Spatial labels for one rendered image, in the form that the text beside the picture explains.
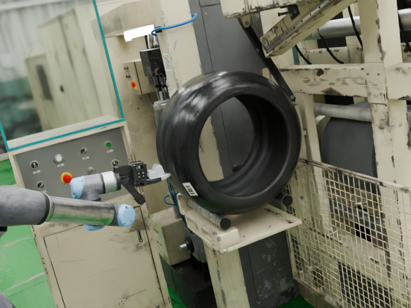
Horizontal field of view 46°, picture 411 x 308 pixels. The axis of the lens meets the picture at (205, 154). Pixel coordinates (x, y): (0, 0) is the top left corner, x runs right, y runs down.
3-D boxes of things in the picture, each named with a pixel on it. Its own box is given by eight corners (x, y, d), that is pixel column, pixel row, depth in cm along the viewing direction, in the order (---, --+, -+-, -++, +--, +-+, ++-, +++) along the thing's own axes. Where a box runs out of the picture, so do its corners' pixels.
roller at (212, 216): (190, 208, 214) (185, 200, 212) (198, 201, 215) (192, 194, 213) (224, 232, 182) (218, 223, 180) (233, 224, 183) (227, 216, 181)
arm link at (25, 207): (11, 183, 126) (139, 200, 165) (-12, 182, 132) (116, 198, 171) (5, 228, 124) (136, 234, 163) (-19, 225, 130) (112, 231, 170)
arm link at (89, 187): (72, 200, 172) (68, 176, 171) (103, 194, 176) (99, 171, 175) (75, 204, 165) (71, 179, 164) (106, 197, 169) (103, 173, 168)
